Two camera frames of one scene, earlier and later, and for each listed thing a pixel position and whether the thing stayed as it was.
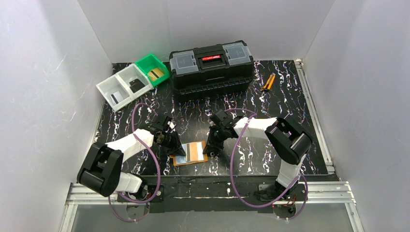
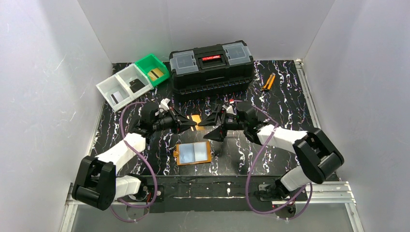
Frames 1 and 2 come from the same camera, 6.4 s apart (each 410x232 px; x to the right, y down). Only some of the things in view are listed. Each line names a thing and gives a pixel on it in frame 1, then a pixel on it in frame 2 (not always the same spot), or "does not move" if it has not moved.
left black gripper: [174, 144] to [174, 118]
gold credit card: [194, 152] to [197, 118]
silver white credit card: [116, 97] does not move
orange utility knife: [268, 84] does not move
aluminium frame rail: [335, 192] does not move
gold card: [155, 74] does not move
